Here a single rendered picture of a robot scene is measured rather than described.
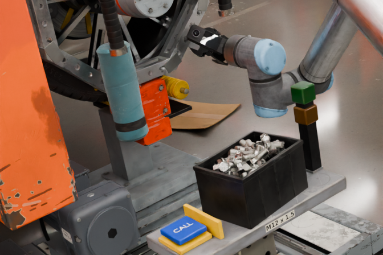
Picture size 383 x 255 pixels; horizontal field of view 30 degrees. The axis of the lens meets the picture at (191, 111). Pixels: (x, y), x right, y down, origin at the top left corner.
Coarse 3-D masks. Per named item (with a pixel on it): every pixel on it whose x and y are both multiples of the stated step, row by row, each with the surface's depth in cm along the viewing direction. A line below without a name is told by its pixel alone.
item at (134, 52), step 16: (48, 0) 192; (64, 0) 195; (80, 0) 200; (96, 0) 205; (176, 0) 215; (80, 16) 199; (96, 16) 202; (160, 16) 215; (176, 16) 215; (64, 32) 197; (96, 32) 203; (128, 32) 209; (144, 32) 223; (160, 32) 217; (96, 48) 206; (144, 48) 216; (96, 64) 205
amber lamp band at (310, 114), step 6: (294, 108) 158; (300, 108) 157; (306, 108) 156; (312, 108) 157; (294, 114) 159; (300, 114) 157; (306, 114) 156; (312, 114) 157; (300, 120) 158; (306, 120) 156; (312, 120) 157
